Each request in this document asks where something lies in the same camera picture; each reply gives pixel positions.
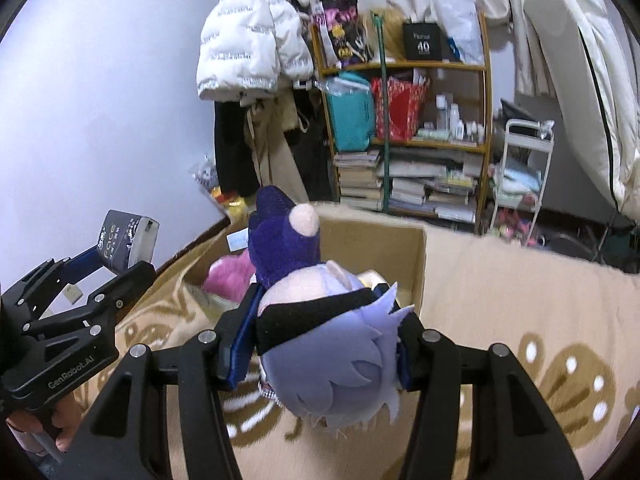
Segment beige printed blanket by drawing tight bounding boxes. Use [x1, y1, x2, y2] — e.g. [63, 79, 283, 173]
[75, 232, 633, 480]

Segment purple haired plush doll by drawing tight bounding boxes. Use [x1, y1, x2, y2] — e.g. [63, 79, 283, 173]
[248, 186, 416, 441]

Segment black coat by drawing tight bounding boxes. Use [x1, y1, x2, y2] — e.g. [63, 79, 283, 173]
[212, 95, 261, 198]

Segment person's left hand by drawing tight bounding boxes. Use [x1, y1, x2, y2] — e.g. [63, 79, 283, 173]
[7, 392, 85, 453]

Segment green pole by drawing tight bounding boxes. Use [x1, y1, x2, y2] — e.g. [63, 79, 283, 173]
[372, 14, 393, 213]

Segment purple black printed bag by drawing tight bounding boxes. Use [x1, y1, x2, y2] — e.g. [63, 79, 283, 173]
[312, 0, 376, 71]

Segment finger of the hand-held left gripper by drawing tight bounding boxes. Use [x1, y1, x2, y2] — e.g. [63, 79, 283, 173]
[2, 246, 118, 321]
[22, 261, 157, 346]

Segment group of small bottles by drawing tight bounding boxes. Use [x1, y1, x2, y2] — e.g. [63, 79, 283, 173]
[417, 95, 487, 145]

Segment teal bag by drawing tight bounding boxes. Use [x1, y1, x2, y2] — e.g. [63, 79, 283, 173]
[322, 72, 377, 153]

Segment pink plush toy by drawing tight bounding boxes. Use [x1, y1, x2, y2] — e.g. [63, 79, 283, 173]
[202, 252, 257, 303]

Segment pile of papers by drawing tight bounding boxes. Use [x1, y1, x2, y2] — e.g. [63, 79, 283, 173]
[387, 149, 485, 224]

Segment wooden shelf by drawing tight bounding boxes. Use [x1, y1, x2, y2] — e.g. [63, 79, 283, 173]
[309, 10, 493, 236]

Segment black tissue pack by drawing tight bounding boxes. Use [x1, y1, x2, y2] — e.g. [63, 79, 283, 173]
[96, 208, 161, 275]

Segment red bag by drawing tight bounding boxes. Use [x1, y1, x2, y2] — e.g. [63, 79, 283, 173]
[371, 76, 430, 142]

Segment stack of books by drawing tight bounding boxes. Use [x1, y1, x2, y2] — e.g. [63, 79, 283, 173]
[332, 150, 386, 212]

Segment white mattress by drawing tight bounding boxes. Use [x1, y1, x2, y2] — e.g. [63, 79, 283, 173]
[522, 0, 640, 221]

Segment cardboard box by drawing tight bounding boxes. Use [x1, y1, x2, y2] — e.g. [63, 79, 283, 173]
[182, 201, 430, 321]

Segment blonde wig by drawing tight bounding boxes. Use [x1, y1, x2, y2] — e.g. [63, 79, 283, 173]
[370, 7, 408, 63]

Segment black hanging garment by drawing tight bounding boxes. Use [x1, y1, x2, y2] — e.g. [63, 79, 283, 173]
[290, 87, 336, 201]

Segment white plastic bag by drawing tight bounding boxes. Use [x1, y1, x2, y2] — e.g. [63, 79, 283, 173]
[432, 0, 483, 66]

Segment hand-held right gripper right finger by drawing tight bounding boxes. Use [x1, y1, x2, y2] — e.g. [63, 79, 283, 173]
[387, 305, 586, 480]

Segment white utility cart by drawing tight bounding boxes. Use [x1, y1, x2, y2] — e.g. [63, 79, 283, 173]
[487, 119, 556, 248]

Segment light blue cloth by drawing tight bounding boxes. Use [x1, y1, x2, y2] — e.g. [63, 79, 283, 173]
[492, 165, 543, 196]

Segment white puffer jacket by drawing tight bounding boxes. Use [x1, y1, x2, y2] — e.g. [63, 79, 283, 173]
[196, 0, 315, 103]

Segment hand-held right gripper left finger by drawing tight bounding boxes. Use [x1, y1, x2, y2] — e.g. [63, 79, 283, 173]
[70, 285, 266, 480]

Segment beige trousers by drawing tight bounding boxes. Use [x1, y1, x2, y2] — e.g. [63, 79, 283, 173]
[245, 92, 311, 206]

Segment black box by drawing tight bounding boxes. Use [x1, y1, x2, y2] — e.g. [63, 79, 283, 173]
[402, 21, 446, 62]

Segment plastic bag of toys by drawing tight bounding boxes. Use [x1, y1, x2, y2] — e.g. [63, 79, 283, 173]
[190, 160, 251, 231]

